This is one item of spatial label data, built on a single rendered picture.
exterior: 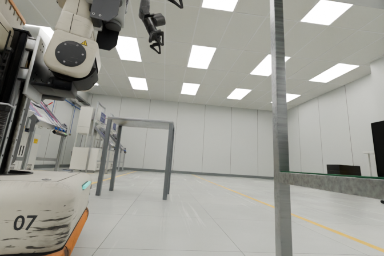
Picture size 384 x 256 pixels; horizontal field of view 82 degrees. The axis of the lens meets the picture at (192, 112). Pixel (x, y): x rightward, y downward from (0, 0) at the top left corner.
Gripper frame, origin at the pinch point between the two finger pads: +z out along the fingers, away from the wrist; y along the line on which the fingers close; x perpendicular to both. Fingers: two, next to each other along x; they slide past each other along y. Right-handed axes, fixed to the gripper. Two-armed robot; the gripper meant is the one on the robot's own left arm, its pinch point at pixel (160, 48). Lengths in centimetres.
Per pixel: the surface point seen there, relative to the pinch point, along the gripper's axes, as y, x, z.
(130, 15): 254, -77, -197
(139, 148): 808, -57, 11
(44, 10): 302, 55, -275
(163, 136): 789, -163, 7
